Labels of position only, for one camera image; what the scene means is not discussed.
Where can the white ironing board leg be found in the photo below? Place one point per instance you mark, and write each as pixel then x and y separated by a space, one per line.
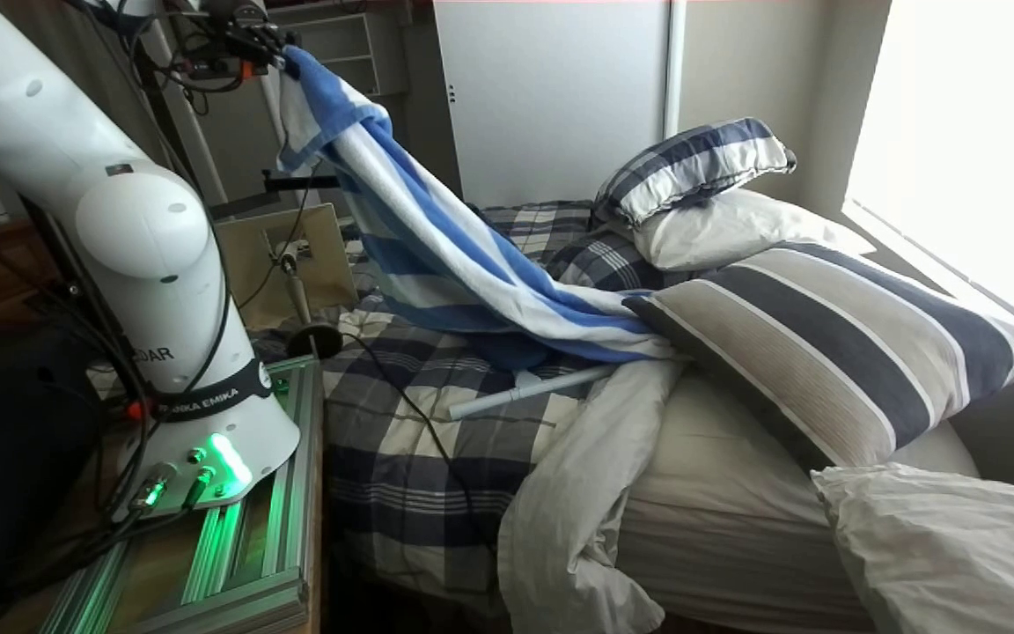
pixel 528 389

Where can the grey striped pillow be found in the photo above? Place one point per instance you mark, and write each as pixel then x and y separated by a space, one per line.
pixel 849 358

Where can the tan cardboard box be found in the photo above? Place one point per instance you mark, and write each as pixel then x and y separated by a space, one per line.
pixel 285 267

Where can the black chair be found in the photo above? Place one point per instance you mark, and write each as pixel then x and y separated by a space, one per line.
pixel 48 430

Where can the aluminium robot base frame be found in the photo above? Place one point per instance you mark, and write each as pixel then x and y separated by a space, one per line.
pixel 244 569

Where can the white bed sheet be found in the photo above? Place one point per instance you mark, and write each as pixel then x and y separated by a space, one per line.
pixel 667 497

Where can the blue plaid pillow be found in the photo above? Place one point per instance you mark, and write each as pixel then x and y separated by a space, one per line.
pixel 691 165

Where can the black camera stand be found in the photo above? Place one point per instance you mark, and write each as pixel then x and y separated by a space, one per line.
pixel 304 192

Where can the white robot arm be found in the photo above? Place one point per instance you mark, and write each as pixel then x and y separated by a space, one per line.
pixel 153 259

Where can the white crumpled pillow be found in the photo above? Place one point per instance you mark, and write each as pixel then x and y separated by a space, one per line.
pixel 928 551

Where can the blue white striped towel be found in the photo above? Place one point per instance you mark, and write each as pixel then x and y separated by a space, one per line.
pixel 436 260

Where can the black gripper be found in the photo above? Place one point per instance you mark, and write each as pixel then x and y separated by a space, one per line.
pixel 217 31

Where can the plain white pillow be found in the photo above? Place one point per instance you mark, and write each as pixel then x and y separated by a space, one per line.
pixel 732 227

